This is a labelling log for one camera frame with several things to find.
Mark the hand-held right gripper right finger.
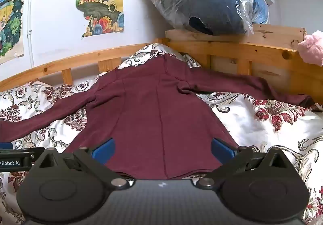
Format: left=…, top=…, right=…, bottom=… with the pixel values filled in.
left=198, top=138, right=290, bottom=188

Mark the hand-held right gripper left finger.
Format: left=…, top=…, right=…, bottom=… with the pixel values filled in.
left=35, top=138, right=128, bottom=189

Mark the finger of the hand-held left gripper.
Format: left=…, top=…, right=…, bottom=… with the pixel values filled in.
left=0, top=142, right=44, bottom=155

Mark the maroon long-sleeve shirt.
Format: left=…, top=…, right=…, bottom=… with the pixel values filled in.
left=0, top=54, right=315, bottom=180

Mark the white floral bedspread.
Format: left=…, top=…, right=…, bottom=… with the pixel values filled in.
left=0, top=43, right=323, bottom=225

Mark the loose wooden board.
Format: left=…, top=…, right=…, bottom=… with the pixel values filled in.
left=165, top=23, right=306, bottom=51

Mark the pink plush cloth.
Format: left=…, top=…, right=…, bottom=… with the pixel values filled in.
left=298, top=30, right=323, bottom=67

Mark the green starry figure wall poster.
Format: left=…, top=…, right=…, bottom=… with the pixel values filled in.
left=0, top=0, right=25, bottom=65

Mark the white wall cable conduit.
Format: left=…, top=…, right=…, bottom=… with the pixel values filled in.
left=26, top=0, right=35, bottom=68

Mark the colourful landscape wall poster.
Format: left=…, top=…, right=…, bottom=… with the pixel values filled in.
left=76, top=0, right=125, bottom=38

